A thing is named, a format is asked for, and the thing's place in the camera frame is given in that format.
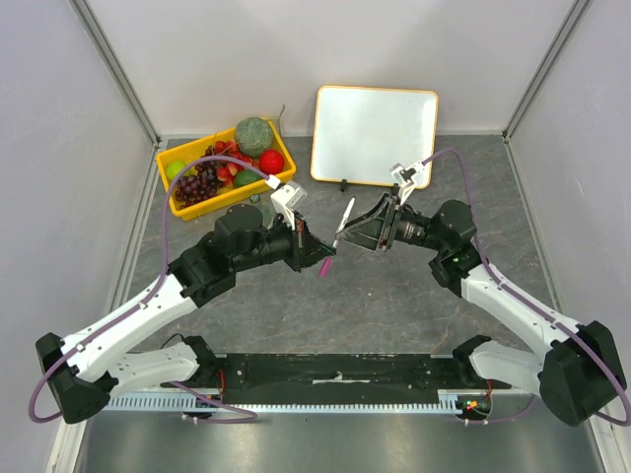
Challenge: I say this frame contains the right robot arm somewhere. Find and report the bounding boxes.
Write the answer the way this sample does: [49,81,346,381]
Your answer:
[336,194,630,427]

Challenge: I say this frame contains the white marker pen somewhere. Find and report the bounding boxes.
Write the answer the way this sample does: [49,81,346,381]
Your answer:
[332,197,356,248]

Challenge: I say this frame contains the yellow plastic bin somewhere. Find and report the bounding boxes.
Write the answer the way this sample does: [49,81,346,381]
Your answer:
[156,118,297,221]

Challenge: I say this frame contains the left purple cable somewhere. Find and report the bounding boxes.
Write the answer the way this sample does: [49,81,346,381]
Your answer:
[28,154,277,425]

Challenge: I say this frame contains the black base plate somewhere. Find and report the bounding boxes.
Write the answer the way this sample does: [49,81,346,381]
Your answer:
[185,353,487,406]

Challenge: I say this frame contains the purple grape bunch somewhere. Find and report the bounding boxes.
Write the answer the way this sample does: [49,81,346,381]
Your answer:
[174,161,226,210]

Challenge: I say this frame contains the white whiteboard orange frame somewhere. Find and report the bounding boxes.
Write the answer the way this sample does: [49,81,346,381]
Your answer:
[311,85,439,186]

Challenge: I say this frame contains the green melon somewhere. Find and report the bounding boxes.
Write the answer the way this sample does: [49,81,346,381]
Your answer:
[234,116,274,158]

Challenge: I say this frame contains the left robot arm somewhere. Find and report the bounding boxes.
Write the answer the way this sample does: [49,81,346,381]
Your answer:
[29,205,335,424]

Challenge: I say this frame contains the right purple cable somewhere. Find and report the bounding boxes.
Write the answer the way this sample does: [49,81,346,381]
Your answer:
[418,148,631,428]

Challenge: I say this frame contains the red apple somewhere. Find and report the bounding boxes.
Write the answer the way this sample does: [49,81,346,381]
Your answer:
[258,149,285,174]

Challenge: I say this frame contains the green apple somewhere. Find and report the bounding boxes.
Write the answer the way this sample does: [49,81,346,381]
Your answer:
[165,160,186,181]

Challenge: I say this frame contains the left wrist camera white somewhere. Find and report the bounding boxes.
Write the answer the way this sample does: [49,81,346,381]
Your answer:
[270,181,308,216]

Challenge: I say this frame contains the purple cable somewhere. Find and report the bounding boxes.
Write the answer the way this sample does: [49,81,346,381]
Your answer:
[418,148,631,428]
[28,154,277,425]

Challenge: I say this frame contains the light blue cable duct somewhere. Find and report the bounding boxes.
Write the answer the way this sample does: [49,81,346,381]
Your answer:
[105,390,462,415]

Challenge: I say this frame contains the pink marker cap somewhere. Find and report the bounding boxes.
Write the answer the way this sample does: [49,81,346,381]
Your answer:
[318,257,332,278]

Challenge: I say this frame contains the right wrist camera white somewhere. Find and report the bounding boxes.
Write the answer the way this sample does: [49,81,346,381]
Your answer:
[390,160,432,205]

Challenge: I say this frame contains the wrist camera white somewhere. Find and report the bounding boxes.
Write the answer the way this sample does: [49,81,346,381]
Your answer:
[270,181,308,216]
[390,160,432,205]

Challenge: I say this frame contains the green mango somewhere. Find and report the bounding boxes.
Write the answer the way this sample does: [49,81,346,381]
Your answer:
[233,169,262,188]

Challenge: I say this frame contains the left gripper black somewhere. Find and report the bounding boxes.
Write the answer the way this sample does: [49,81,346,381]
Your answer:
[234,210,336,273]

